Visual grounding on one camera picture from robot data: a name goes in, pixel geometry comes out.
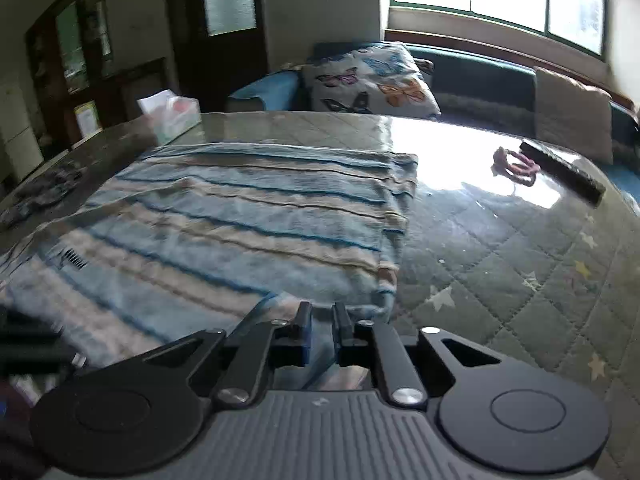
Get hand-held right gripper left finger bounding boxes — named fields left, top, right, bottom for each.
left=142, top=302, right=314, bottom=409

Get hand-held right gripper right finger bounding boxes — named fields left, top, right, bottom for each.
left=332, top=302, right=502, bottom=407

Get black remote control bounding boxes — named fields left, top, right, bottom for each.
left=519, top=141, right=607, bottom=206

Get teal corner sofa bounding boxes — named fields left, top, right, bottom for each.
left=225, top=40, right=640, bottom=196

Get dark wooden cabinet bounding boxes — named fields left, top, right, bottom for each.
left=25, top=0, right=171, bottom=150

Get dark patterned cloth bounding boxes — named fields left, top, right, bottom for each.
left=0, top=162, right=88, bottom=233

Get tissue box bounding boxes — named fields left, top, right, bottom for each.
left=137, top=90, right=202, bottom=146

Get blue beige striped garment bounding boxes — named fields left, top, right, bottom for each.
left=0, top=142, right=420, bottom=377

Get white cabinet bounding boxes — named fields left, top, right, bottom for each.
left=0, top=82, right=45, bottom=186

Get grey quilted star table cover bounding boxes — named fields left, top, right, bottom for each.
left=0, top=110, right=640, bottom=461

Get butterfly print pillow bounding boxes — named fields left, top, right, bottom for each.
left=301, top=42, right=442, bottom=120

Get beige pillow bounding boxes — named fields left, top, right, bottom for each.
left=532, top=66, right=615, bottom=165

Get pink hair tie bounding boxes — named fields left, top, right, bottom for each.
left=492, top=146, right=541, bottom=186

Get dark wooden door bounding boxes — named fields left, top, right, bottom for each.
left=165, top=0, right=268, bottom=113

